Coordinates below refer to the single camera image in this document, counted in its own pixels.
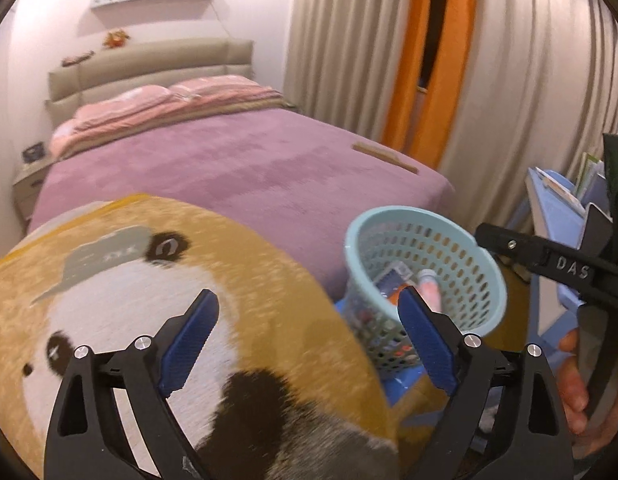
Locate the upright books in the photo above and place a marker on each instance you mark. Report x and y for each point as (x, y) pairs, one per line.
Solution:
(591, 175)

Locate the orange curtain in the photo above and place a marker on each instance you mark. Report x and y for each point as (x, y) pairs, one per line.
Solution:
(454, 60)
(411, 60)

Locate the light teal plastic basket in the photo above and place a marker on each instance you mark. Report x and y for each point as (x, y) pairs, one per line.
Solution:
(404, 211)

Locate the small white-capped bottle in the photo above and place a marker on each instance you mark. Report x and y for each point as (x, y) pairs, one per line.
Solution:
(430, 290)

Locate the wooden strip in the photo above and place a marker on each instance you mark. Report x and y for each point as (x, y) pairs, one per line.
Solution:
(384, 156)

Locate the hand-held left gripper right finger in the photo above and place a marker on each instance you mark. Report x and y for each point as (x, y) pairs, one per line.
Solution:
(429, 340)

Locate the beige nightstand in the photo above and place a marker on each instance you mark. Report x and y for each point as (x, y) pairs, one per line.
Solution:
(31, 190)

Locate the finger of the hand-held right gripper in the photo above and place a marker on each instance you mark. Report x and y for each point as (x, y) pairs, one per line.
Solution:
(539, 257)

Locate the pink folded quilt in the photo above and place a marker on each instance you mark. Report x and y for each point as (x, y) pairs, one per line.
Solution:
(114, 130)

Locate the person's right hand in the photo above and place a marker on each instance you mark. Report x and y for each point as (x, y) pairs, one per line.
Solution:
(571, 390)

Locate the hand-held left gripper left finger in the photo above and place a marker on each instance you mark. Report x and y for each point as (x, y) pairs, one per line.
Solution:
(189, 340)

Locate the beige curtain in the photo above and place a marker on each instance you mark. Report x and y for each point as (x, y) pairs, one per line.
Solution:
(539, 70)
(344, 45)

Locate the bed with purple cover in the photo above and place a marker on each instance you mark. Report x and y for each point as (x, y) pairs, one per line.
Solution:
(214, 160)

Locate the orange plush toy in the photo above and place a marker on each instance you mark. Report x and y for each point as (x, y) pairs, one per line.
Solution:
(117, 39)

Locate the blue printed packet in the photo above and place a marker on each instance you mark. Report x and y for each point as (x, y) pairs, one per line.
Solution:
(391, 280)

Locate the pink pillow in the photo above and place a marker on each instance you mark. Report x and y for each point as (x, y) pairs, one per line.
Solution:
(214, 87)
(124, 102)

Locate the dark window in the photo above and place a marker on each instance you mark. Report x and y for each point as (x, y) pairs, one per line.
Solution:
(434, 30)

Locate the flat book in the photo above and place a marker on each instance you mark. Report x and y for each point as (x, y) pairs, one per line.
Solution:
(553, 186)

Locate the beige padded headboard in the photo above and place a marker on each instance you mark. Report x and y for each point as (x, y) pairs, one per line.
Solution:
(154, 60)

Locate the small dark box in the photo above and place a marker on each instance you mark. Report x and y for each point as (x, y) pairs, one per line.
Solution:
(34, 152)

